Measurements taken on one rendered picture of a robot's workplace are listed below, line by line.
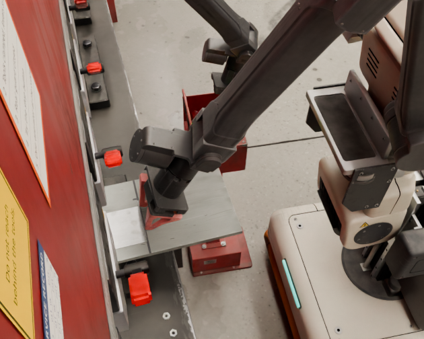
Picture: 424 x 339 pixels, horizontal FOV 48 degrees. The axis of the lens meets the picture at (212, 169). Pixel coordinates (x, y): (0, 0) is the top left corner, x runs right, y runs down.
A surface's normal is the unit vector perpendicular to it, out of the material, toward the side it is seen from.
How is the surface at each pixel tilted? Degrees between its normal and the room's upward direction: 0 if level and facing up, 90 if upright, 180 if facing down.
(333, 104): 0
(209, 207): 0
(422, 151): 102
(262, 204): 0
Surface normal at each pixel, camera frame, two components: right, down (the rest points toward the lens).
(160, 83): 0.01, -0.62
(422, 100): -0.02, 0.90
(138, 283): -0.17, -0.96
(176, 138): 0.52, -0.40
